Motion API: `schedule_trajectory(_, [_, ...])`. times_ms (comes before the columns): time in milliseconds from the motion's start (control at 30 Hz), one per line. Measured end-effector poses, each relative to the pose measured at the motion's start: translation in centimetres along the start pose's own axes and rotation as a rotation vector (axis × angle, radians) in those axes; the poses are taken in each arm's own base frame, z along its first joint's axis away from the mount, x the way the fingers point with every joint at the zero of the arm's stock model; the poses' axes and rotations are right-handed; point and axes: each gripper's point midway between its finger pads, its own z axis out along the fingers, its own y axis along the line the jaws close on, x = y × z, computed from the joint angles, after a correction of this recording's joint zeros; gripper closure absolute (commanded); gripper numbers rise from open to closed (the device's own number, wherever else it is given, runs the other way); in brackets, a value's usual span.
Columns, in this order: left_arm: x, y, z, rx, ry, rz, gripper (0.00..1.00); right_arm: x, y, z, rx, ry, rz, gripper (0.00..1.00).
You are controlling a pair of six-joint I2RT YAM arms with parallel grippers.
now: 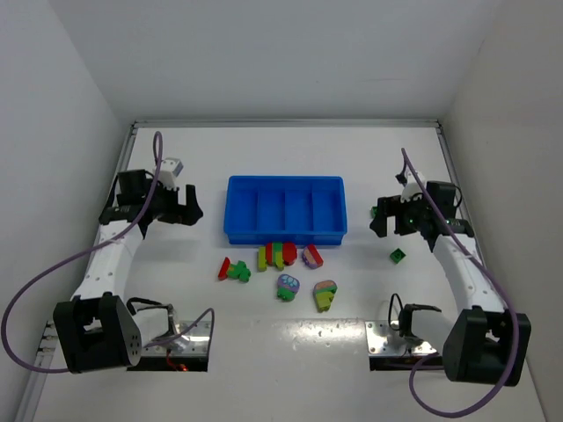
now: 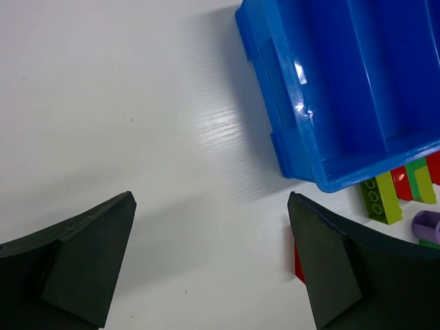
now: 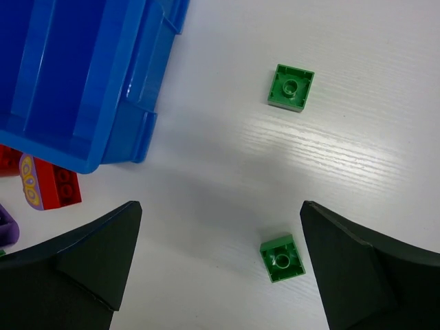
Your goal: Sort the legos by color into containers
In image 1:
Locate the metal base plate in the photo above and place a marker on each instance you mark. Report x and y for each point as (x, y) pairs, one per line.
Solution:
(189, 353)
(388, 351)

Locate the green lego cluster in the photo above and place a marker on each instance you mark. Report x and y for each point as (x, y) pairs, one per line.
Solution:
(239, 271)

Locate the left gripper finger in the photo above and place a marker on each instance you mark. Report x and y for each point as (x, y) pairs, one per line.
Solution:
(171, 196)
(193, 211)

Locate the green square lego brick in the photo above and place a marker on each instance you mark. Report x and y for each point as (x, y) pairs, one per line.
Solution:
(397, 256)

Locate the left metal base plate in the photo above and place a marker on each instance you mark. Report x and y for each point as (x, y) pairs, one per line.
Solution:
(189, 353)

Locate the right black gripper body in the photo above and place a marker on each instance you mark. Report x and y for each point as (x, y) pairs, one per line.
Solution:
(391, 211)

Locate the blue divided plastic bin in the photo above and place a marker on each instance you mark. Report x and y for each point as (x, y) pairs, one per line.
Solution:
(297, 209)

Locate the red purple rounded lego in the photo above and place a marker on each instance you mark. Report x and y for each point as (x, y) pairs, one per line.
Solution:
(311, 257)

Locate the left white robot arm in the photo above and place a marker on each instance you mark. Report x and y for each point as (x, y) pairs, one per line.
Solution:
(97, 328)

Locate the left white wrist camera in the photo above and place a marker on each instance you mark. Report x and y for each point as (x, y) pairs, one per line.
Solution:
(170, 168)

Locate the striped red green lego stack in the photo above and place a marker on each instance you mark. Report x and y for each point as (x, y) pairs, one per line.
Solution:
(278, 255)

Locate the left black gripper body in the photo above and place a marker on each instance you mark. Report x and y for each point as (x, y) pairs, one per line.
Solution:
(177, 204)

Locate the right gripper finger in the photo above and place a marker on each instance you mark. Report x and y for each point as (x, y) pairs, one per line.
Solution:
(379, 223)
(394, 205)

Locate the purple paw print lego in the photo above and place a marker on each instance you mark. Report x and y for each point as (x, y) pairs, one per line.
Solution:
(287, 287)

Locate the red lego piece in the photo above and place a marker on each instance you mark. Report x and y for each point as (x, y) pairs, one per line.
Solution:
(223, 272)

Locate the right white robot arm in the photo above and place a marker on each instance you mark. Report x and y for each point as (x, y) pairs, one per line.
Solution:
(485, 339)

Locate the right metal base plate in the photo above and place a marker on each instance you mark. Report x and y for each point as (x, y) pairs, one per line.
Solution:
(388, 351)

